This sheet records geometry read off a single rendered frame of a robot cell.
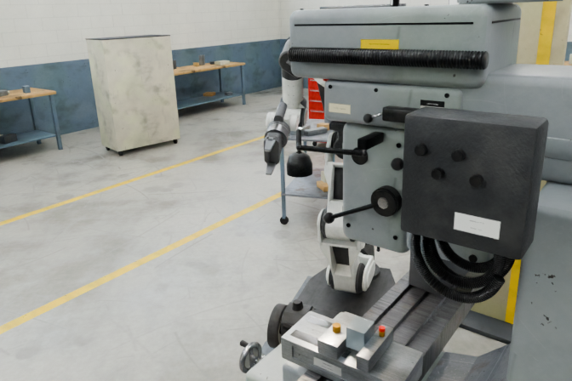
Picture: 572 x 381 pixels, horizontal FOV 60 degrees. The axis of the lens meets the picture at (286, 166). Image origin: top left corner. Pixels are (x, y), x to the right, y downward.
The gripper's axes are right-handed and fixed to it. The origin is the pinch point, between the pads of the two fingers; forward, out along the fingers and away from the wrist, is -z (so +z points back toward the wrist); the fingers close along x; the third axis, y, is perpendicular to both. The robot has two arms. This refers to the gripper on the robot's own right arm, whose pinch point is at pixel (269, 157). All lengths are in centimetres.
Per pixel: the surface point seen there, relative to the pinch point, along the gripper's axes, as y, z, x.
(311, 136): -12, 216, -144
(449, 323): 64, -39, -26
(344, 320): 32, -54, -11
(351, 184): 30, -40, 26
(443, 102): 47, -43, 53
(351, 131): 29, -35, 39
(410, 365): 49, -65, -9
